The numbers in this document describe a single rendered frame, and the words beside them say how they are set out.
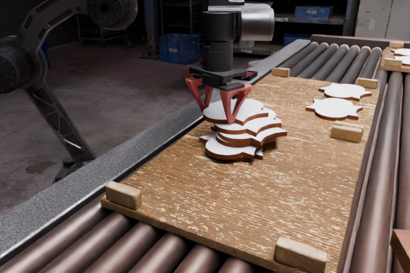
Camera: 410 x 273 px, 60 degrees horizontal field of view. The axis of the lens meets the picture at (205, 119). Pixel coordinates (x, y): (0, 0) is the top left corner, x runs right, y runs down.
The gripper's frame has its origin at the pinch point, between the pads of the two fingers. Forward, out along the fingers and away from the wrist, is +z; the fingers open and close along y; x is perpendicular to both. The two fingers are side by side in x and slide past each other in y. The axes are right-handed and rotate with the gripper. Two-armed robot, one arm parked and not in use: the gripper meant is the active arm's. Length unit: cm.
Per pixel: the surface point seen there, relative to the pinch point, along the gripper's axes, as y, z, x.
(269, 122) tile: -8.4, 1.2, -6.3
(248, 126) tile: -6.9, 1.2, -1.8
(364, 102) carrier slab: -8.4, 6.1, -46.3
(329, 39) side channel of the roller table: 50, 4, -125
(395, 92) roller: -8, 8, -67
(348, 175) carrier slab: -24.4, 6.8, -8.6
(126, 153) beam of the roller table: 11.5, 8.4, 14.8
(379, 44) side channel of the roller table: 28, 5, -134
